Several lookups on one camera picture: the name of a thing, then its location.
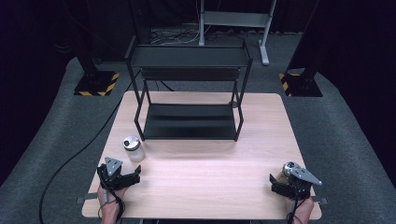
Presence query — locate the left hand-held gripper cable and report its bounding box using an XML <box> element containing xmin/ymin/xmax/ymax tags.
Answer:
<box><xmin>98</xmin><ymin>174</ymin><xmax>126</xmax><ymax>224</ymax></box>

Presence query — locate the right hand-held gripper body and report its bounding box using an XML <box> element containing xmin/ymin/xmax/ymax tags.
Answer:
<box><xmin>270</xmin><ymin>161</ymin><xmax>323</xmax><ymax>201</ymax></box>

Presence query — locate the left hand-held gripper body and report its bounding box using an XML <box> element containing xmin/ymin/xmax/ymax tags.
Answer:
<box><xmin>97</xmin><ymin>156</ymin><xmax>141</xmax><ymax>191</ymax></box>

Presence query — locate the hand-held gripper cable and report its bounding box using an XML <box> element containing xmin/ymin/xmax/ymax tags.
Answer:
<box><xmin>286</xmin><ymin>186</ymin><xmax>308</xmax><ymax>224</ymax></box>
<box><xmin>98</xmin><ymin>174</ymin><xmax>126</xmax><ymax>224</ymax></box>

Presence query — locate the short black floor cable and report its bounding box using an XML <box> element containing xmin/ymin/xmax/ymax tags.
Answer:
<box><xmin>154</xmin><ymin>79</ymin><xmax>176</xmax><ymax>92</ymax></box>

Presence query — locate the person's right hand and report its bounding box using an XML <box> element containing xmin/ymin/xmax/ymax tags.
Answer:
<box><xmin>286</xmin><ymin>195</ymin><xmax>316</xmax><ymax>224</ymax></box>

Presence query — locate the brown-filled glass jar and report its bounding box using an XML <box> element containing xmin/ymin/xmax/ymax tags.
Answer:
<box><xmin>277</xmin><ymin>161</ymin><xmax>302</xmax><ymax>185</ymax></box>

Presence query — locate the white metal stand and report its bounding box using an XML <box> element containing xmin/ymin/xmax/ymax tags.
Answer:
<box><xmin>197</xmin><ymin>0</ymin><xmax>278</xmax><ymax>66</ymax></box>

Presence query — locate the right hand-held gripper cable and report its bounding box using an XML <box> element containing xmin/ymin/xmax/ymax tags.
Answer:
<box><xmin>286</xmin><ymin>186</ymin><xmax>308</xmax><ymax>224</ymax></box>

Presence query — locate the person's left hand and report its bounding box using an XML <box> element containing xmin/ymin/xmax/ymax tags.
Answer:
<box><xmin>97</xmin><ymin>184</ymin><xmax>128</xmax><ymax>224</ymax></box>

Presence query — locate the bundle of floor cables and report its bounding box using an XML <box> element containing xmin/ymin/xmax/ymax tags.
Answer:
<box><xmin>150</xmin><ymin>21</ymin><xmax>247</xmax><ymax>47</ymax></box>

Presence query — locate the black two-tier metal rack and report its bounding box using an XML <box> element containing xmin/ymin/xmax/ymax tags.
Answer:
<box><xmin>124</xmin><ymin>36</ymin><xmax>254</xmax><ymax>143</ymax></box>

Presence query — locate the long black floor cable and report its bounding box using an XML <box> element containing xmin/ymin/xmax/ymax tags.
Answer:
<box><xmin>38</xmin><ymin>70</ymin><xmax>142</xmax><ymax>224</ymax></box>

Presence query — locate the small silver round object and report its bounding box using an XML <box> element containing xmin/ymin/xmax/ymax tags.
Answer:
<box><xmin>122</xmin><ymin>134</ymin><xmax>147</xmax><ymax>163</ymax></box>

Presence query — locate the black stand with striped base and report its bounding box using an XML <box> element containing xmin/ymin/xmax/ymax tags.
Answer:
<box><xmin>73</xmin><ymin>0</ymin><xmax>120</xmax><ymax>97</ymax></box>
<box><xmin>278</xmin><ymin>0</ymin><xmax>331</xmax><ymax>98</ymax></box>

